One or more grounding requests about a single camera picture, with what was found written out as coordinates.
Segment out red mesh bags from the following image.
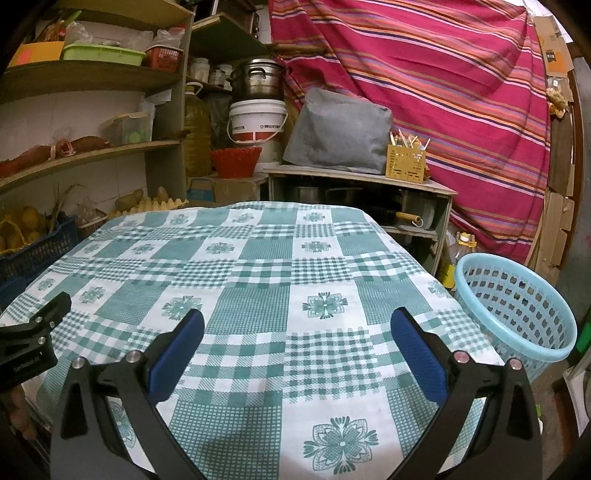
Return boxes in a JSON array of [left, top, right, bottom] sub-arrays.
[[0, 135, 112, 178]]

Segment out person's left hand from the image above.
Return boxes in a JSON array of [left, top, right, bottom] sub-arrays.
[[7, 385, 38, 440]]

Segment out orange cardboard box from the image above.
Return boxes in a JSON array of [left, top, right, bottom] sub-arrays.
[[9, 41, 65, 68]]

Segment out group of jars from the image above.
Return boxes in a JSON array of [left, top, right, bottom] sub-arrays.
[[191, 58, 234, 88]]

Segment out yellow utensil holder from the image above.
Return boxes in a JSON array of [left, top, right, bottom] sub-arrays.
[[386, 144, 426, 183]]

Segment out clear plastic container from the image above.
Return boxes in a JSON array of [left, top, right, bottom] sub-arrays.
[[113, 113, 153, 144]]

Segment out bunch of chopsticks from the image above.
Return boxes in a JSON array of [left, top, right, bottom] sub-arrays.
[[389, 129, 431, 151]]

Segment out red striped cloth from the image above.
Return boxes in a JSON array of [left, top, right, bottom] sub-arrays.
[[268, 0, 555, 257]]

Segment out blue plastic crate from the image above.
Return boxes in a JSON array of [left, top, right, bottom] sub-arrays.
[[0, 215, 79, 289]]

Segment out brown cardboard box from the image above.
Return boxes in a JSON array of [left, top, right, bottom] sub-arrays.
[[187, 173, 269, 204]]

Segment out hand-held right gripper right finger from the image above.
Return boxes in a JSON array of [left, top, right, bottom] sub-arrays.
[[383, 308, 542, 480]]

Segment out white plastic bucket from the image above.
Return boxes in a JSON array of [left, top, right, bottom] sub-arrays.
[[226, 99, 289, 144]]

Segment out green checked tablecloth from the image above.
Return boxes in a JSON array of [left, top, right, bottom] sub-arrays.
[[0, 200, 506, 476]]

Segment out red plastic bowl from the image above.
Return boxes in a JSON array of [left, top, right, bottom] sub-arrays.
[[211, 147, 262, 178]]

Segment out yellow hanging ornament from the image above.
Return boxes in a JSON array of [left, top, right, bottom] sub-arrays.
[[547, 88, 571, 118]]

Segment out yellow egg tray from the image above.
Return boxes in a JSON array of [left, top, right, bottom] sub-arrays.
[[108, 196, 190, 220]]

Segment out light blue plastic basket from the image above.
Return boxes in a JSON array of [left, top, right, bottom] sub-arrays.
[[454, 253, 578, 384]]

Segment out large potato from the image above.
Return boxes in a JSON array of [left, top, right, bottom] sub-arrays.
[[115, 189, 145, 210]]

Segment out grey cushion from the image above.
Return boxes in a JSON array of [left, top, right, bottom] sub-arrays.
[[283, 88, 393, 175]]

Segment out cardboard sheets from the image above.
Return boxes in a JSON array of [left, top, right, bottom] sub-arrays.
[[533, 14, 578, 273]]

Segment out large oil jug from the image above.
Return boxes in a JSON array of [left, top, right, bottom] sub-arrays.
[[185, 83, 213, 178]]

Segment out wooden shelf unit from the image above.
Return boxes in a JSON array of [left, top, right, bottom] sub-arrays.
[[0, 0, 273, 222]]

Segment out wooden cabinet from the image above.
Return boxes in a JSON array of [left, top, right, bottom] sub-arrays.
[[263, 165, 458, 278]]

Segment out green plastic tray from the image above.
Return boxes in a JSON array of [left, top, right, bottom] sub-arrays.
[[62, 43, 147, 66]]

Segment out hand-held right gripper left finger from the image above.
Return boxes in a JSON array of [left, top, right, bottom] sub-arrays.
[[50, 308, 213, 480]]

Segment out small oil bottle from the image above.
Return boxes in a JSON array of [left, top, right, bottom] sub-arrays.
[[438, 231, 478, 289]]

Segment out metal pot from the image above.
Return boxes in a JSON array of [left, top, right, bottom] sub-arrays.
[[226, 58, 287, 101]]

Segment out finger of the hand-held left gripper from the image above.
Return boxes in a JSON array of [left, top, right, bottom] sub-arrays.
[[0, 293, 72, 354]]

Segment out small red basket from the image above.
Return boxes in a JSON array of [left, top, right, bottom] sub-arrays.
[[147, 45, 183, 72]]

